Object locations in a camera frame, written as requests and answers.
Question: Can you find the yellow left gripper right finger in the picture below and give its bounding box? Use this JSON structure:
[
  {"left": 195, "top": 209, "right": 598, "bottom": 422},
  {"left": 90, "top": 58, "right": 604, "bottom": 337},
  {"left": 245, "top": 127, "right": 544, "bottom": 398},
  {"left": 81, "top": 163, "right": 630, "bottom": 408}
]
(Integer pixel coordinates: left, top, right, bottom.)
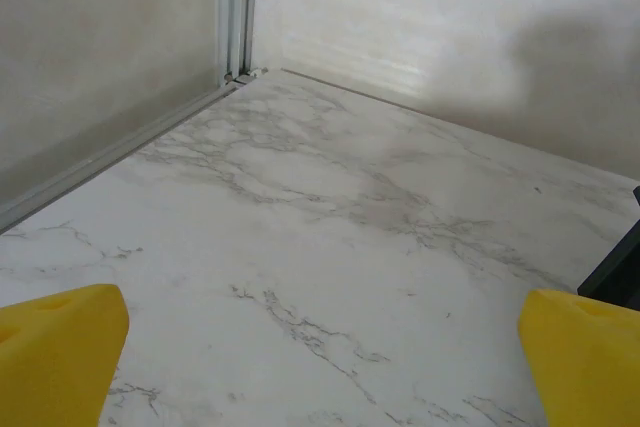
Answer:
[{"left": 517, "top": 288, "right": 640, "bottom": 427}]

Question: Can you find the aluminium frame post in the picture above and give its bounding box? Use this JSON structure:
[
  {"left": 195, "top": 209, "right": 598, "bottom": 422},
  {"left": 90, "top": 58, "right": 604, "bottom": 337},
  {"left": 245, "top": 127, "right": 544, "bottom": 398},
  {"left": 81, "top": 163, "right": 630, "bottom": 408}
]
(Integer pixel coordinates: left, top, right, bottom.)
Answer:
[{"left": 217, "top": 0, "right": 259, "bottom": 86}]

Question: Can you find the black bin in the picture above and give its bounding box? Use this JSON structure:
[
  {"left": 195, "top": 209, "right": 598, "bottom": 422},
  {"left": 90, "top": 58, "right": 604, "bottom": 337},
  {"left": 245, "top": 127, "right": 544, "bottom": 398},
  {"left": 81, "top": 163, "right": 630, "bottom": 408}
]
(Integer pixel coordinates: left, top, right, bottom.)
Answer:
[{"left": 577, "top": 185, "right": 640, "bottom": 311}]

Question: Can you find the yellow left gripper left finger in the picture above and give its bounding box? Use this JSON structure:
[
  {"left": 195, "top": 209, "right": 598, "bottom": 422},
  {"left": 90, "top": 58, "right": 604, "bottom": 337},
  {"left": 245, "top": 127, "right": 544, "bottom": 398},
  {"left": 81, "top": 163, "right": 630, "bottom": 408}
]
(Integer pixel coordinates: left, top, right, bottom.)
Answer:
[{"left": 0, "top": 283, "right": 131, "bottom": 427}]

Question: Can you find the aluminium side rail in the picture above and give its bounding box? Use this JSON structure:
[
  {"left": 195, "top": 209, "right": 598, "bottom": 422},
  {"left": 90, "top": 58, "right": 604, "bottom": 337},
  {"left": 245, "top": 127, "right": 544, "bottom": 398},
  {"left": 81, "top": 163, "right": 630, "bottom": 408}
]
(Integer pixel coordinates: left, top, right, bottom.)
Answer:
[{"left": 0, "top": 79, "right": 241, "bottom": 236}]

